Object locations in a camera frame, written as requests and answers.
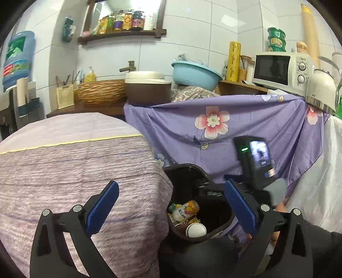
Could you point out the glass storage jar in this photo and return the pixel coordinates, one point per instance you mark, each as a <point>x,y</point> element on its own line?
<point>244,72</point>

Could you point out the purple floral sheet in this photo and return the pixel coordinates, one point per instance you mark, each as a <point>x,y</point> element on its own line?
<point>253,120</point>

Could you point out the bronze faucet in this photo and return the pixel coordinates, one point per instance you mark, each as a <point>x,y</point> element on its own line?
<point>129,66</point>

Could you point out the green glass bottle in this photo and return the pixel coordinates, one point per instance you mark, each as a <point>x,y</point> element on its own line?
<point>111,24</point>

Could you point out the blue plastic basin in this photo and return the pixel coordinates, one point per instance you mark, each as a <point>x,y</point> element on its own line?
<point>195,76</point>

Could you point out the wooden counter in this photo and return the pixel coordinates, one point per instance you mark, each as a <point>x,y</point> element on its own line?
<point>93,109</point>

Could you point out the bunch of chopsticks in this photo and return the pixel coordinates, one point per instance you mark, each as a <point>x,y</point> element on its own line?
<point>66,78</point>

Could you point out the person's right hand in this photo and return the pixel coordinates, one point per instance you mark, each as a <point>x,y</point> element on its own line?
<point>281,206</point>

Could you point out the orange label drink bottle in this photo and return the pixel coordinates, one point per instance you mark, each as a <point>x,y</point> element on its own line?
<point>185,210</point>

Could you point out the small clear bottle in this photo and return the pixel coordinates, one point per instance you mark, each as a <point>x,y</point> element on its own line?
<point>224,71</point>

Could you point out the blue water bottle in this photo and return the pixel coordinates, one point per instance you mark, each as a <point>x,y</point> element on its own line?
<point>17,58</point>

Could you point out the white paper cup tube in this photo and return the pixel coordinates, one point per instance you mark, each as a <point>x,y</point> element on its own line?
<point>22,93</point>

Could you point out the wicker basket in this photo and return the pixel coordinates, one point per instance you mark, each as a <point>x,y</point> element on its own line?
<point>101,92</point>

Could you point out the white electric kettle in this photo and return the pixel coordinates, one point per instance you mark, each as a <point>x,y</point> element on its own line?
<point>320,88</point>

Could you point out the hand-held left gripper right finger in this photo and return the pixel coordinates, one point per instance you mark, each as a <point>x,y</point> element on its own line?
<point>240,208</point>

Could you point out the white cloth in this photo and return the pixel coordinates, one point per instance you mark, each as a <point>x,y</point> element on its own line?
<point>326,173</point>

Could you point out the green plastic container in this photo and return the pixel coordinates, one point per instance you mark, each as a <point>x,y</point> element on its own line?
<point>338,103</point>

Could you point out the beige chopstick holder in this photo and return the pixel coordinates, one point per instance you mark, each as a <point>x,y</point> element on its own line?
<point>65,96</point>

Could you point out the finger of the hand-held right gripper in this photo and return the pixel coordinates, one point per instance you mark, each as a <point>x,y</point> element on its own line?
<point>211,191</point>

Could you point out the paisley cloth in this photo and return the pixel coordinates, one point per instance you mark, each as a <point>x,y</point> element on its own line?
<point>192,94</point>

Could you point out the yellow soap bottle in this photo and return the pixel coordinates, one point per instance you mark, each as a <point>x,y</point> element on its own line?
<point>90,77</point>

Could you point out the small green packet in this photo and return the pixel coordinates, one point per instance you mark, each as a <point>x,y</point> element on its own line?
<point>172,208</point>

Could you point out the white microwave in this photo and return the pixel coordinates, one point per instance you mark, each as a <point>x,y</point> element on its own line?
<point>269,69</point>

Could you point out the white paper cup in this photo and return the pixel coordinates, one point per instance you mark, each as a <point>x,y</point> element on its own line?
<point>196,230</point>

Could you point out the yellow wrap roll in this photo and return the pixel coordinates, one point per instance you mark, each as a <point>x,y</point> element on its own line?
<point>234,62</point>

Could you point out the yellow seasoning pouch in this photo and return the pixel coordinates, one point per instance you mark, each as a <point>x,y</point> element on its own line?
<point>103,26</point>

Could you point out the dark green wall holder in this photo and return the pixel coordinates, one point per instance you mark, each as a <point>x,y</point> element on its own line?
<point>68,29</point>

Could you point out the wooden framed mirror shelf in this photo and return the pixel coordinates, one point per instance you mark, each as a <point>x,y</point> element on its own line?
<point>120,34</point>

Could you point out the white plastic bottle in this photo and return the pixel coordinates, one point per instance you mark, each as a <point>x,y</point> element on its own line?
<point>150,22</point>

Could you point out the orange label oil bottle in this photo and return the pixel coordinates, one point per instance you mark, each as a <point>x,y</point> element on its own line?
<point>127,21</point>

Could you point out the wooden side shelf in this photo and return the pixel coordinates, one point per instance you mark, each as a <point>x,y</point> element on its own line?
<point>232,88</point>

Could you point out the purple striped tablecloth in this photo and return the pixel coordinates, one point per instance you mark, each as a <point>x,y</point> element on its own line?
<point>80,165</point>

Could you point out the black plastic bin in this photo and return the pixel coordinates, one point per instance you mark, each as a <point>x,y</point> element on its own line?
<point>213,213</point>

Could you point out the grey water dispenser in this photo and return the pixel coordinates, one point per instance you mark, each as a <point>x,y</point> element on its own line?
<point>5,115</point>

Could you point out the green cup stack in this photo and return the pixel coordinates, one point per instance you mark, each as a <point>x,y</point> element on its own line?
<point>276,40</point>

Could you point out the brown rice cooker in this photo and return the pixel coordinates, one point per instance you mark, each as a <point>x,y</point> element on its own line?
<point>147,92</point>

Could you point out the purple label oil bottle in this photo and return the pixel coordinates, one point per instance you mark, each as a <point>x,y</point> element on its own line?
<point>119,22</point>

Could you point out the white plastic bag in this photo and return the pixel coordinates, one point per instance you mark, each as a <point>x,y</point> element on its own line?
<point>184,58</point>

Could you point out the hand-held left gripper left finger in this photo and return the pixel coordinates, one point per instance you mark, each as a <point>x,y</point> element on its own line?
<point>103,207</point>

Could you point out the tall beige paper roll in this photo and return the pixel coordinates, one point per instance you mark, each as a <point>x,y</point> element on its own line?
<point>310,32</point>

